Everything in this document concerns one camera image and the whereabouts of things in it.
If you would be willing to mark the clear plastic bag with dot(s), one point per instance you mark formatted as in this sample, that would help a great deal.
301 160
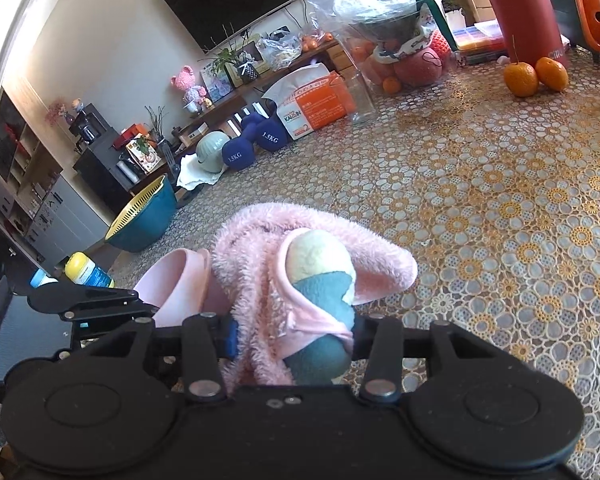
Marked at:
280 50

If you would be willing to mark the red water bottle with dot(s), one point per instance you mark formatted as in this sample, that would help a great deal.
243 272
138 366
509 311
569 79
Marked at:
525 10

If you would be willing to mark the clear container with plastic bag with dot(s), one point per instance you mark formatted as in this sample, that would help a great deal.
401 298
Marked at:
380 25

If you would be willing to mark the illustrated picture card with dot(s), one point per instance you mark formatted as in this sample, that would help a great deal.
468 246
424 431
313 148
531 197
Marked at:
215 80

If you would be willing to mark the small plant in dark vase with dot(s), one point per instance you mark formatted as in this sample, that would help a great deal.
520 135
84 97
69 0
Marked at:
232 62

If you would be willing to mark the yellow lid bottle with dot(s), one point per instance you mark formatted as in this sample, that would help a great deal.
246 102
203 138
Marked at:
87 272

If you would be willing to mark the colourful plastic organizer box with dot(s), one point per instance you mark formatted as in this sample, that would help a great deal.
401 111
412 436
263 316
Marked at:
480 40

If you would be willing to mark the black side cabinet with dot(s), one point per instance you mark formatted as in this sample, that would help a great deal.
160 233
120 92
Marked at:
105 170

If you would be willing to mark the black coffee machine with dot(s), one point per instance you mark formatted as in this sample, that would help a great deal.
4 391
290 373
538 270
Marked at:
85 127

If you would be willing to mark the white cloth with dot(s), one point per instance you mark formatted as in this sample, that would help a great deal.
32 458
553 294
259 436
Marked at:
192 175

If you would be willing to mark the white shelf cupboard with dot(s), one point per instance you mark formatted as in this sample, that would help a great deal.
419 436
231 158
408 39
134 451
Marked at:
25 185

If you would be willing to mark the clear drinking glass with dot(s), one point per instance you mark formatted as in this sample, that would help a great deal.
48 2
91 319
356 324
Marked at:
360 102

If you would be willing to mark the orange and white tissue box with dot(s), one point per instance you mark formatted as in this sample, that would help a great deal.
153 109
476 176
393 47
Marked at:
315 105

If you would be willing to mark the printed gift bag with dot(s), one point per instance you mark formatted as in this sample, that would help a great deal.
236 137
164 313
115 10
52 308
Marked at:
142 152

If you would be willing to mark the blue dumbbell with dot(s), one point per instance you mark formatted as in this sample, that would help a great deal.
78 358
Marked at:
265 132
240 150

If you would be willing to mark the teal basin with yellow colander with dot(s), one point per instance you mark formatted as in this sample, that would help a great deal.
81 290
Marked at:
142 215

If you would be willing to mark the dried branches in vase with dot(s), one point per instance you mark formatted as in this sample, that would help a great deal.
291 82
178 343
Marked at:
157 122

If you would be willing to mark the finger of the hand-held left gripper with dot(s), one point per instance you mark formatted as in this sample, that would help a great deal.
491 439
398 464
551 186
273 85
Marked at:
105 317
80 299

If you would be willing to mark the cream photo frame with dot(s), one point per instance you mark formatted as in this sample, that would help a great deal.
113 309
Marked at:
252 55

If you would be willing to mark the pile of oranges on cabinet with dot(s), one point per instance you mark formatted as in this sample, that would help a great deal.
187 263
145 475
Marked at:
316 42

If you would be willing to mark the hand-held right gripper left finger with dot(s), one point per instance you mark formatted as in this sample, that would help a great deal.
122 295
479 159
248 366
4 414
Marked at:
200 355

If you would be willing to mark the pink bear figurine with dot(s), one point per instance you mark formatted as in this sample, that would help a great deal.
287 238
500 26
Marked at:
190 87

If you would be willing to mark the green and cream sock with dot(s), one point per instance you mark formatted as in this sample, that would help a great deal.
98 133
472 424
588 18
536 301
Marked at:
320 280

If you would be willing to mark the orange fruit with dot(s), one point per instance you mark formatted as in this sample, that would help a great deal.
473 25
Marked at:
552 74
520 80

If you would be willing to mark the pink plastic bucket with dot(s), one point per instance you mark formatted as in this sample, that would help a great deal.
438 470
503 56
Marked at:
180 285

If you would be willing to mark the pink fluffy towel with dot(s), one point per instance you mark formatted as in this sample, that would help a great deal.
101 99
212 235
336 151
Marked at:
250 270

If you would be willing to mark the wooden television cabinet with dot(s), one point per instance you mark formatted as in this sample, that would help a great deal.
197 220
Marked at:
260 90

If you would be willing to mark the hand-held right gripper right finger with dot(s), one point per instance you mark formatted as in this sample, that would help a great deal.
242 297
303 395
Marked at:
382 360

